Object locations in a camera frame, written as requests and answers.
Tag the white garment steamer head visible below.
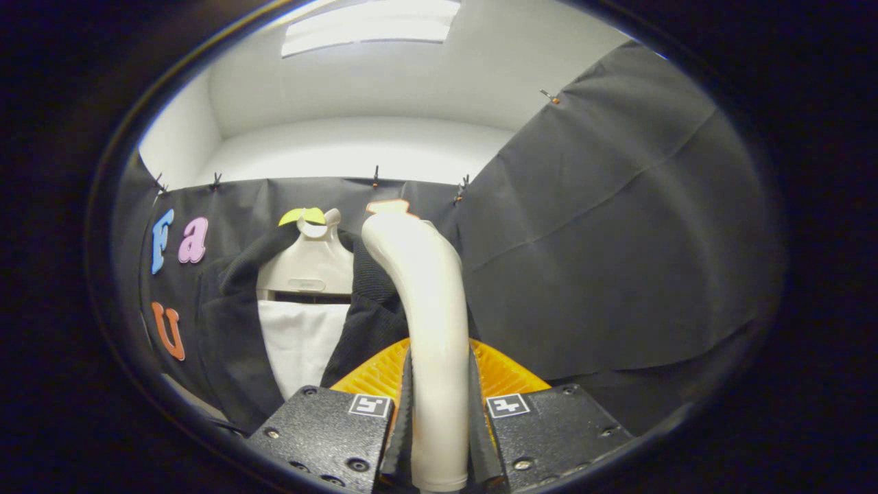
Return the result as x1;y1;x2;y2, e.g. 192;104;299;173
360;211;473;493

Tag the white shirt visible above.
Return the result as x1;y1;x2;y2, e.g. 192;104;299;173
257;300;352;402

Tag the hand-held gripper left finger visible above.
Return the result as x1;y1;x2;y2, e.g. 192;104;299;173
248;338;414;493

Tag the row of small cloth clips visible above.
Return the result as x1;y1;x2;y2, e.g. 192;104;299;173
152;88;562;207

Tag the ceiling light panel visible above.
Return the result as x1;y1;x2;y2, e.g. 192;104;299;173
280;0;462;59

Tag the black backdrop cloth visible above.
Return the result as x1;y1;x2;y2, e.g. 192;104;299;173
110;41;786;436

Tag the cream plastic hanger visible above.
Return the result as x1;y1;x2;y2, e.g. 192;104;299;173
255;208;355;303

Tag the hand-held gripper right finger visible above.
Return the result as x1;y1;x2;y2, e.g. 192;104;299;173
468;336;635;493

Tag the black button jacket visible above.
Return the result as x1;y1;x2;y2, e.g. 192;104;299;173
195;223;412;434

